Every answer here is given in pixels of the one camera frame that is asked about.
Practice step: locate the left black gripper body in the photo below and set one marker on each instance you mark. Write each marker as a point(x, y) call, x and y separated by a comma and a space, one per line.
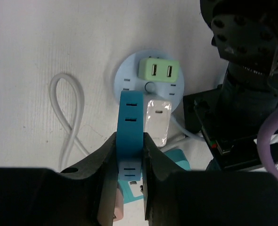
point(229, 118)

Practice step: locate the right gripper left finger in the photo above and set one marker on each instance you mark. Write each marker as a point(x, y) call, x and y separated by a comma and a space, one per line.
point(81, 195)

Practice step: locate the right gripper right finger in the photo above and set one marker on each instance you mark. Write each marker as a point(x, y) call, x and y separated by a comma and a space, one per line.
point(208, 198)

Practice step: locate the teal power strip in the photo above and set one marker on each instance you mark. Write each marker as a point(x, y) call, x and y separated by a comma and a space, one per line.
point(162, 165)

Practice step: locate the brown charger plug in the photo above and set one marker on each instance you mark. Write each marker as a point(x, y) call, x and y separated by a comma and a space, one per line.
point(116, 209)

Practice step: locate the white charger plug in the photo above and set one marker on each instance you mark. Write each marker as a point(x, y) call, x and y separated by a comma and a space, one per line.
point(157, 114)

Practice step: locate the blue plug adapter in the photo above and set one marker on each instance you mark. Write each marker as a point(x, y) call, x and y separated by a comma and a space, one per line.
point(129, 135)

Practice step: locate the green charger plug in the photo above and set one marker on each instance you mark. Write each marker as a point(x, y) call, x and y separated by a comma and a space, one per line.
point(158, 70)

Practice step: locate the round light blue power strip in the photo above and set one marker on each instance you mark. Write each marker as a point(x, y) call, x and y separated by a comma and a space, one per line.
point(127, 79)

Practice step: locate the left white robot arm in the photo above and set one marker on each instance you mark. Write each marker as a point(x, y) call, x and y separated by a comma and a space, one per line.
point(245, 33)

